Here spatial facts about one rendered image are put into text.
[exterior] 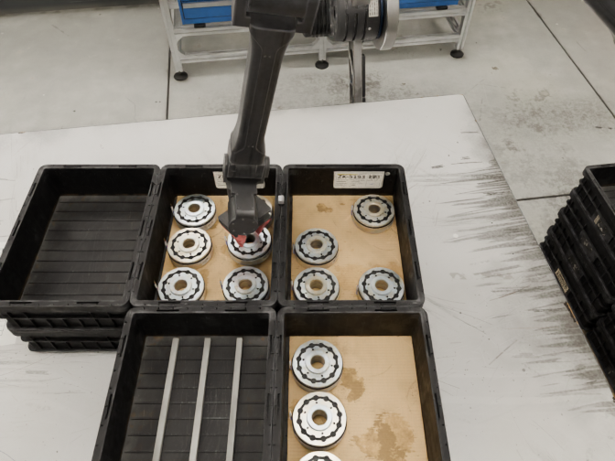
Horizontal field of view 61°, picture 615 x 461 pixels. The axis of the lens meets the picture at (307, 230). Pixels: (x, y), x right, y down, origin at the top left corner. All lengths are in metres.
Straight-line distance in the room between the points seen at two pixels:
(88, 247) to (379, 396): 0.77
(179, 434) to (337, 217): 0.62
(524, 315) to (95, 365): 1.04
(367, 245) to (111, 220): 0.64
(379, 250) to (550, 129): 1.95
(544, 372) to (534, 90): 2.20
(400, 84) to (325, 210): 1.89
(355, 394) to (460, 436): 0.27
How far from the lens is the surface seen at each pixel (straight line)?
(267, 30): 0.74
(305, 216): 1.31
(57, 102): 3.26
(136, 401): 1.13
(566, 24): 3.97
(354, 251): 1.25
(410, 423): 1.08
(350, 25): 1.38
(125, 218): 1.38
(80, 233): 1.39
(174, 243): 1.26
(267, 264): 1.22
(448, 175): 1.64
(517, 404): 1.30
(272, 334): 1.02
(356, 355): 1.12
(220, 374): 1.11
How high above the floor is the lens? 1.85
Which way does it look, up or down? 53 degrees down
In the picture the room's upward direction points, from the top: straight up
